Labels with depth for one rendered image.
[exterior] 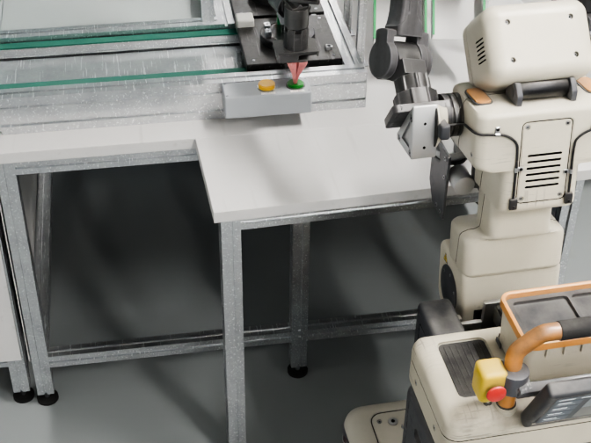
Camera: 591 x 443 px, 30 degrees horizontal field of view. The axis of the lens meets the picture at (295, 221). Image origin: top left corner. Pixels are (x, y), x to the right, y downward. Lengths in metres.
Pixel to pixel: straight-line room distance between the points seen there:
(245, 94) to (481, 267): 0.71
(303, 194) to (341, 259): 1.19
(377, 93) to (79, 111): 0.75
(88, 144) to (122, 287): 0.98
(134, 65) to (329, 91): 0.50
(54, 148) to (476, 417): 1.20
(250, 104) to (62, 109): 0.45
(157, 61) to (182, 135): 0.28
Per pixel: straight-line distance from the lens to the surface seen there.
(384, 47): 2.18
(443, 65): 2.99
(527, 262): 2.38
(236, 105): 2.63
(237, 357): 2.74
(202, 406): 3.17
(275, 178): 2.52
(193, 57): 2.88
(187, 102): 2.70
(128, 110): 2.70
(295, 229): 2.87
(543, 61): 2.11
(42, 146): 2.68
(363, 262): 3.64
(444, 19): 2.86
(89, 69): 2.86
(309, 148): 2.62
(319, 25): 2.91
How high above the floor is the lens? 2.32
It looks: 38 degrees down
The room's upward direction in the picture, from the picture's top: 1 degrees clockwise
